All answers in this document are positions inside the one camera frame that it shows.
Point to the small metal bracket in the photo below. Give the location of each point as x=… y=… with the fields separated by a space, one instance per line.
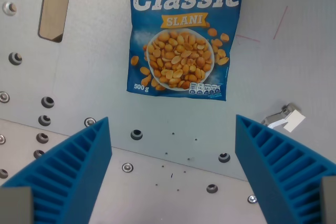
x=275 y=118

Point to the silver socket screw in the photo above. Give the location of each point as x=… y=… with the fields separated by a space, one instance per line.
x=2 y=139
x=90 y=122
x=4 y=97
x=127 y=167
x=252 y=198

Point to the blue Kikiriki Classic peanut bag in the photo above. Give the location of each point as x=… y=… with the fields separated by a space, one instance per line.
x=181 y=51

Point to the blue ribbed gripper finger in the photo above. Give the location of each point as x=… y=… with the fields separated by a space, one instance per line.
x=278 y=166
x=78 y=171

